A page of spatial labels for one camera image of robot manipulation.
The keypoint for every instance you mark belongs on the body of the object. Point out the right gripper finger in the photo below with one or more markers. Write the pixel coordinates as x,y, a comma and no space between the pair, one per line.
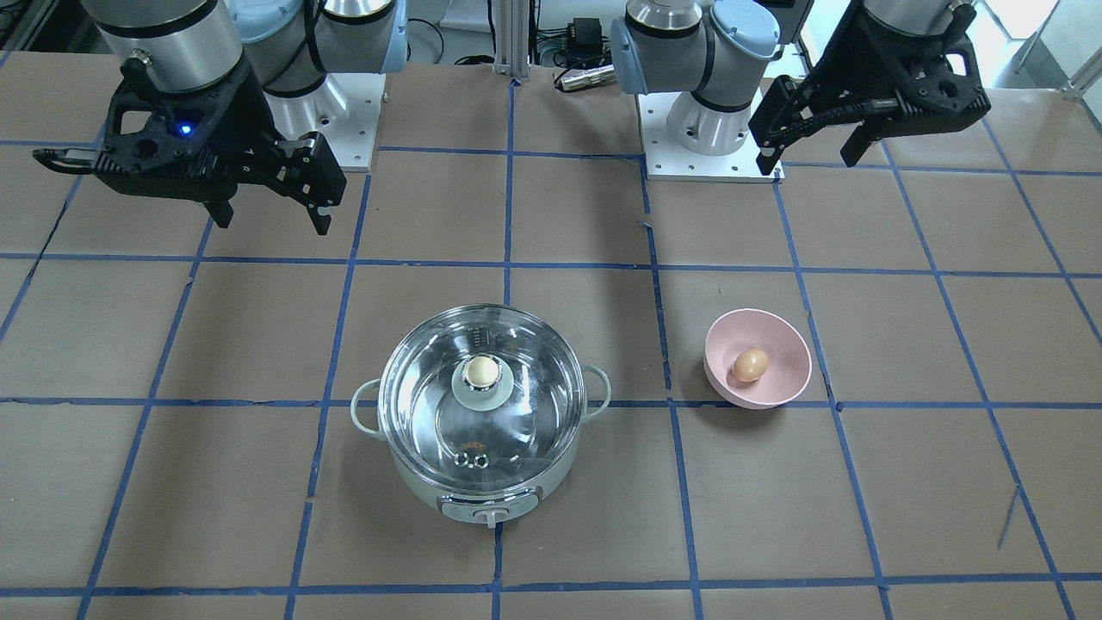
306,171
220,212

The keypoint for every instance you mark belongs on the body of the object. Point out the pink bowl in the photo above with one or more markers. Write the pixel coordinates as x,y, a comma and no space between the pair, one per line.
791,363

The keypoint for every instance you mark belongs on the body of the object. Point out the black power adapter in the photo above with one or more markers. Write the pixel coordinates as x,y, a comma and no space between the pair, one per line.
584,36

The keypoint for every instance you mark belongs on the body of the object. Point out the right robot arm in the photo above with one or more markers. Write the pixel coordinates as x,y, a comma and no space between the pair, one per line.
292,45

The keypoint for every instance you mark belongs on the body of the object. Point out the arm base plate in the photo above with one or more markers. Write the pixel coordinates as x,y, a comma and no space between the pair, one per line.
345,108
684,141

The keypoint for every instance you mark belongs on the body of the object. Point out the glass pot lid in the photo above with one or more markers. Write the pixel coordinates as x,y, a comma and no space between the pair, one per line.
480,387

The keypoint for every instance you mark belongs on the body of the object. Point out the pale green electric pot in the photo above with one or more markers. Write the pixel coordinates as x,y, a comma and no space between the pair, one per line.
482,413

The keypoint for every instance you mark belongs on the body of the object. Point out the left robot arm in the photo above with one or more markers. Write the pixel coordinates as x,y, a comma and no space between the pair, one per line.
718,53

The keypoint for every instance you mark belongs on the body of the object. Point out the aluminium frame post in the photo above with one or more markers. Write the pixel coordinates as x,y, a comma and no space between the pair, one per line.
512,26

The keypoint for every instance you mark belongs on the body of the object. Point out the brown egg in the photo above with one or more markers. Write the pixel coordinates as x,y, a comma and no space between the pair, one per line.
750,365

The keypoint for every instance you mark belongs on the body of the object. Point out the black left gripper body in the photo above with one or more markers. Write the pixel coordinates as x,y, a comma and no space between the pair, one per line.
845,79

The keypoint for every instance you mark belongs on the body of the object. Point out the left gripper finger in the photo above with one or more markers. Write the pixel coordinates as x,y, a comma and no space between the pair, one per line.
779,121
861,139

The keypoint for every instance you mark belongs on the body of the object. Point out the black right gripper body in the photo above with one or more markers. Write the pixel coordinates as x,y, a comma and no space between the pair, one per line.
244,123

